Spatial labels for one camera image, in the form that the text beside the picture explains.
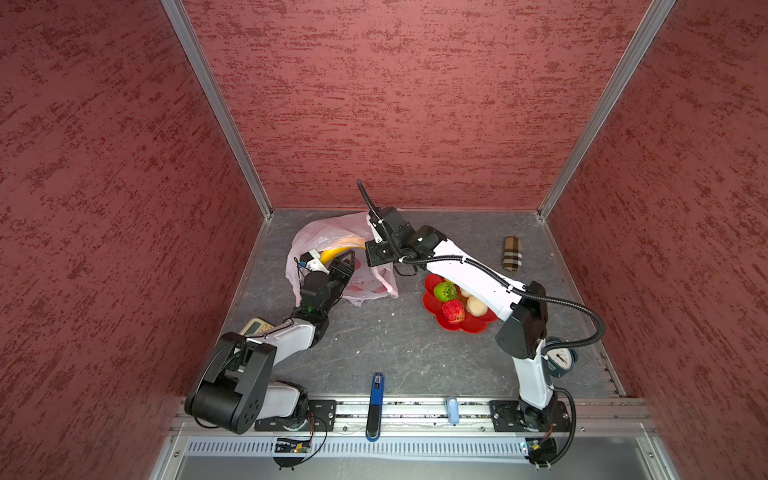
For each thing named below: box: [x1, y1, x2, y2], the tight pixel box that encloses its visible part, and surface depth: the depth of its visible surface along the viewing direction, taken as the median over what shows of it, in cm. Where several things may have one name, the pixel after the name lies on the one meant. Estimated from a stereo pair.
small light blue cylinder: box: [448, 398, 459, 426], surface depth 75 cm
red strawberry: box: [441, 299, 465, 324], surface depth 89 cm
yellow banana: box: [319, 246, 366, 264], surface depth 85 cm
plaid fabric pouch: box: [502, 236, 523, 272], surface depth 106 cm
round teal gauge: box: [542, 337, 578, 378], surface depth 81 cm
